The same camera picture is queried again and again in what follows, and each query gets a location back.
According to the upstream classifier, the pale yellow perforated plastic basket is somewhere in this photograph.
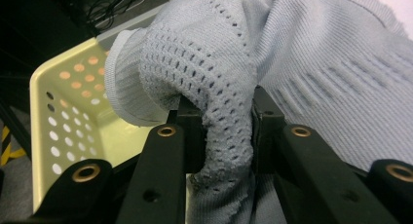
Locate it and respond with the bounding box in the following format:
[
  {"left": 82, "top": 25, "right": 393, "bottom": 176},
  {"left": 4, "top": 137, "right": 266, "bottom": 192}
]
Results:
[{"left": 29, "top": 13, "right": 183, "bottom": 213}]

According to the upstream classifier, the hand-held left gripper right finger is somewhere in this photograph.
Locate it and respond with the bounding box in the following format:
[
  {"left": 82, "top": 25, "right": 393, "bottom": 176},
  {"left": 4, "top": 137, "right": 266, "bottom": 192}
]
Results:
[{"left": 250, "top": 85, "right": 287, "bottom": 175}]

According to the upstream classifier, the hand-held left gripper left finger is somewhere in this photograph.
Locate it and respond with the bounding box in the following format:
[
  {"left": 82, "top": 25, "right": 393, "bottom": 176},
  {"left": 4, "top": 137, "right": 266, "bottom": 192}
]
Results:
[{"left": 167, "top": 93, "right": 209, "bottom": 174}]

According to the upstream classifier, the bundle of floor cables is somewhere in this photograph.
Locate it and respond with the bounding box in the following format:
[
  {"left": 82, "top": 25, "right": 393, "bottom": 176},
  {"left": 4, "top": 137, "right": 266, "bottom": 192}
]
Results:
[{"left": 87, "top": 0, "right": 153, "bottom": 25}]

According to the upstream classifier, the light grey knit tank top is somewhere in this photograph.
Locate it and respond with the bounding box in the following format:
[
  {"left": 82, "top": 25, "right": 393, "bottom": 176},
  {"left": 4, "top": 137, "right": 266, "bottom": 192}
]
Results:
[{"left": 104, "top": 0, "right": 413, "bottom": 224}]

